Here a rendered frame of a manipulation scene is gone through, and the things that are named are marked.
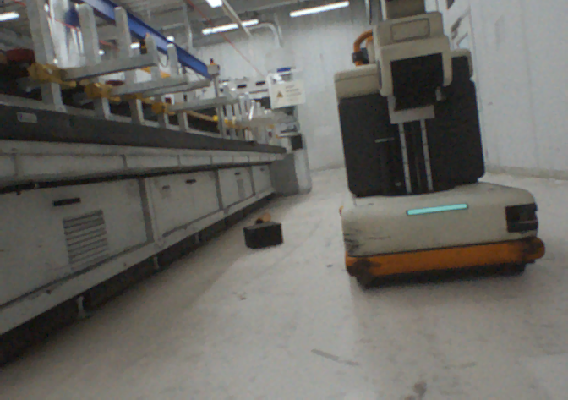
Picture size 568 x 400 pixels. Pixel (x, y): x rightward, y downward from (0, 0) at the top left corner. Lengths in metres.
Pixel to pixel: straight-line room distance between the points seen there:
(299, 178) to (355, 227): 4.57
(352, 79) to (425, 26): 0.36
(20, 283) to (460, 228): 1.40
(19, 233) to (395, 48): 1.34
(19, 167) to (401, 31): 1.20
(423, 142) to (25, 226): 1.43
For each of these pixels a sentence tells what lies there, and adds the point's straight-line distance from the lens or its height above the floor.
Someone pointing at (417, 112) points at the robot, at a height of 0.59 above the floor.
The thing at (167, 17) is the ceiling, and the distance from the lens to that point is 12.55.
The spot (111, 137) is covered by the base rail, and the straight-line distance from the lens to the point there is 1.53.
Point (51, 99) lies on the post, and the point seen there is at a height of 0.74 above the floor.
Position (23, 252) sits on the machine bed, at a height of 0.30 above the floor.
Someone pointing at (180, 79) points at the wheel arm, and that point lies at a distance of 1.50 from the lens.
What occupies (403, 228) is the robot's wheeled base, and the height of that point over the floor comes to 0.20.
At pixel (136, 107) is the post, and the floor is 0.77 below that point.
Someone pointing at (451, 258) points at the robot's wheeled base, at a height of 0.09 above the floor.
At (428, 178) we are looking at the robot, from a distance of 1.68.
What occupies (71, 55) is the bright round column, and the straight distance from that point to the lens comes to 7.45.
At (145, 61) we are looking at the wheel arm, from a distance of 1.28.
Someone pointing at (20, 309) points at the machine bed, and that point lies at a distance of 1.50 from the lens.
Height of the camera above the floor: 0.46
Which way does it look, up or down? 3 degrees down
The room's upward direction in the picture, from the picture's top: 8 degrees counter-clockwise
